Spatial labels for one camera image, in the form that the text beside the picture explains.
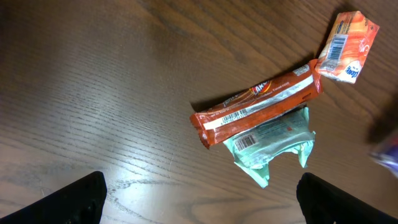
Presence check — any orange snack bar wrapper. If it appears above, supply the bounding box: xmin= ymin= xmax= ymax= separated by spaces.
xmin=190 ymin=59 xmax=323 ymax=148

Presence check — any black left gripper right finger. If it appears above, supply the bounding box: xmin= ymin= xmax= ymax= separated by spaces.
xmin=296 ymin=172 xmax=397 ymax=224

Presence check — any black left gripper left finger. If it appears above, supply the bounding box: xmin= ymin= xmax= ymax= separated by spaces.
xmin=1 ymin=171 xmax=107 ymax=224

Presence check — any floral red purple packet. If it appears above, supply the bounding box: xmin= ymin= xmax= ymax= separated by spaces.
xmin=371 ymin=136 xmax=397 ymax=177

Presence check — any teal green packet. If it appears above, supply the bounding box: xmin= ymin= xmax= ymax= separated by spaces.
xmin=223 ymin=106 xmax=315 ymax=188

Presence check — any small orange juice carton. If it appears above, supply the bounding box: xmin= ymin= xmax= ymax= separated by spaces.
xmin=315 ymin=11 xmax=380 ymax=84

